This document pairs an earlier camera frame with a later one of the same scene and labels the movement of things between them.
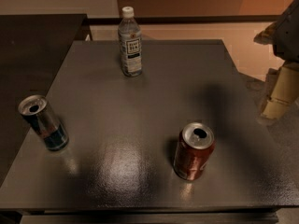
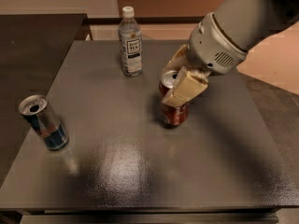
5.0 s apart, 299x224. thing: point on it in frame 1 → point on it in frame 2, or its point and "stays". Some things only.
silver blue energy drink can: x=37 y=112 stays
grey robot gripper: x=287 y=35 → x=212 y=49
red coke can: x=195 y=144 → x=170 y=114
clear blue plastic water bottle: x=130 y=44 stays
